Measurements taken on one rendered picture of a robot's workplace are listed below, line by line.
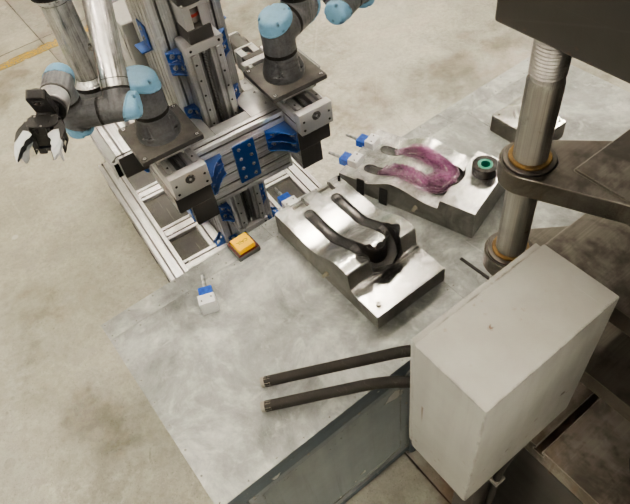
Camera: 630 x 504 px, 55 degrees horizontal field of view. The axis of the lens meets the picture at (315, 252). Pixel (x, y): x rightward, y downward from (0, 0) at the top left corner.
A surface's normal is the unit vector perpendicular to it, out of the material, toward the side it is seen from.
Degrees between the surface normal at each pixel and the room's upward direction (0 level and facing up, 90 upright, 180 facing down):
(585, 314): 0
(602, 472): 0
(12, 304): 0
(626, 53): 90
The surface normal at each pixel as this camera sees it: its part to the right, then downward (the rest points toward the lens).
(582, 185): -0.11, -0.63
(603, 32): -0.79, 0.53
